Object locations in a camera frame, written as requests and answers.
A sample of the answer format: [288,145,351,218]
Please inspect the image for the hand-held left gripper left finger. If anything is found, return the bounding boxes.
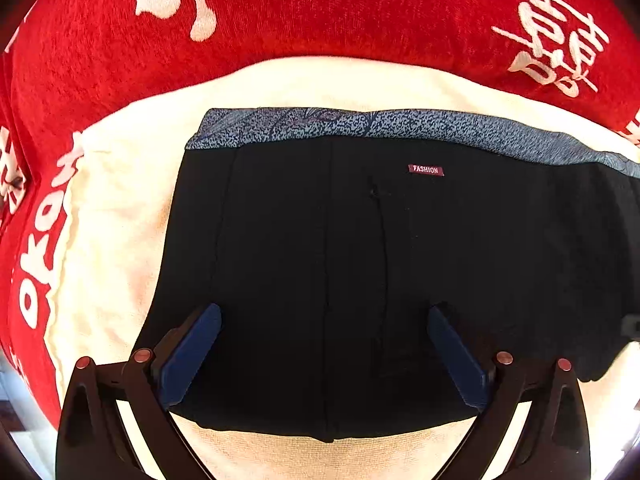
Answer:
[55,303,223,480]

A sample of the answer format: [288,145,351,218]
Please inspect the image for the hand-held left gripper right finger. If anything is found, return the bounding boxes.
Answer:
[427,303,592,480]

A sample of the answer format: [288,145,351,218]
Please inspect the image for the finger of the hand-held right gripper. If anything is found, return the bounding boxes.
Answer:
[620,312,640,346]

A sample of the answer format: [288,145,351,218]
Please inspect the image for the black pants with patterned waistband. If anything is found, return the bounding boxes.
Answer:
[134,106,640,443]

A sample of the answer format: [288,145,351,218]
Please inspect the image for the cream towel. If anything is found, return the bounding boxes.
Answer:
[45,56,640,480]

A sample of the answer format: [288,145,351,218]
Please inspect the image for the red printed blanket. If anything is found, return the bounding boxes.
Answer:
[0,0,640,431]

